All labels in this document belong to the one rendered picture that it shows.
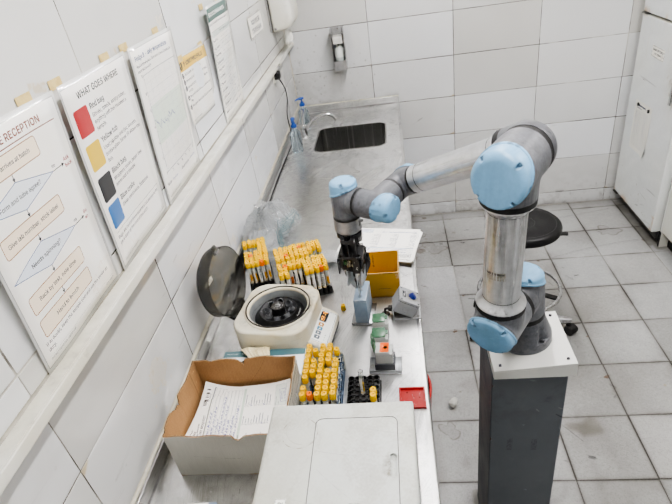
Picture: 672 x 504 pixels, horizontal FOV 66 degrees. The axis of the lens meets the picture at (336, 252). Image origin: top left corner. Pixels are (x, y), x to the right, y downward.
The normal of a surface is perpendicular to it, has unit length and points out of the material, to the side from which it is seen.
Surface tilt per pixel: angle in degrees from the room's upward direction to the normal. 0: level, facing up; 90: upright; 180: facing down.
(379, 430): 0
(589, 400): 0
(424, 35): 90
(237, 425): 0
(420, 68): 90
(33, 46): 90
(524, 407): 90
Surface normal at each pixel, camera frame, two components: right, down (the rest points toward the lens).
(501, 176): -0.62, 0.43
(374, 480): -0.14, -0.83
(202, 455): -0.07, 0.57
